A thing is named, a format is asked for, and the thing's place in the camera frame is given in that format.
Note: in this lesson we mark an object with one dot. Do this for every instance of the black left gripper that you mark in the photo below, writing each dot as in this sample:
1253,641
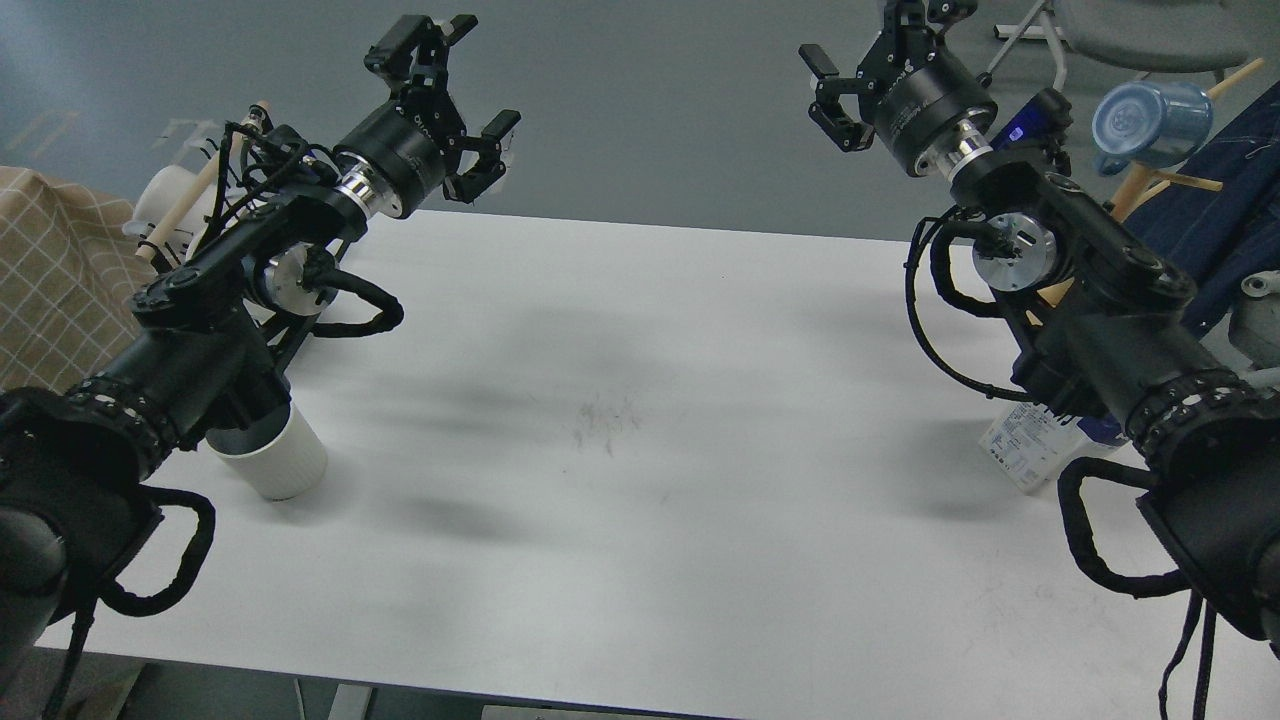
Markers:
415,140

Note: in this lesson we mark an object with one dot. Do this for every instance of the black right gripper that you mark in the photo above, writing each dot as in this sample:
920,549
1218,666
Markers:
911,88

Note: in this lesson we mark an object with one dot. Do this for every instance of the white ribbed mug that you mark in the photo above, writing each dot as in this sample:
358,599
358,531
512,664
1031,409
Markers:
280,456

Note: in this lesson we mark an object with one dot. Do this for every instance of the blue white milk carton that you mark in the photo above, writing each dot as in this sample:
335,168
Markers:
1031,445

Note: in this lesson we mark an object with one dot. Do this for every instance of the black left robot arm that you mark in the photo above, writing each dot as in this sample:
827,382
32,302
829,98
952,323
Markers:
81,525

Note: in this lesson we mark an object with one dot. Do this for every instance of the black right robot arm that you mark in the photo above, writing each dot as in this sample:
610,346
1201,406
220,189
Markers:
1097,319

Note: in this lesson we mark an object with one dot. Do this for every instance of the white mug rear on rack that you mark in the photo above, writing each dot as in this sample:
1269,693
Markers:
173,212

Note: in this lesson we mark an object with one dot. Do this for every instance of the blue mug on tree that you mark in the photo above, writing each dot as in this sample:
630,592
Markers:
1158,124

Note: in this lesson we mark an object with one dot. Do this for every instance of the wooden mug tree stand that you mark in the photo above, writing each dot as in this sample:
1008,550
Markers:
1141,184

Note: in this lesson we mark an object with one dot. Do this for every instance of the grey office chair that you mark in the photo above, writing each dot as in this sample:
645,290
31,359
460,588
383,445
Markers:
1152,37

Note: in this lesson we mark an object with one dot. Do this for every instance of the dark blue denim cloth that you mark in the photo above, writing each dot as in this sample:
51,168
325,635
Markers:
1219,238

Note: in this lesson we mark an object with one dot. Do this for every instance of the beige checkered cloth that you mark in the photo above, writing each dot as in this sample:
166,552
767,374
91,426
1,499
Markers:
67,272

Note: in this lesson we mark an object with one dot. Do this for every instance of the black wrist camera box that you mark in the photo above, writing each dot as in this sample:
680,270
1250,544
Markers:
1044,123

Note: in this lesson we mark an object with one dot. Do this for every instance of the black wire cup rack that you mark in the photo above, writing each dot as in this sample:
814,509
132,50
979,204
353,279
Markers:
268,185

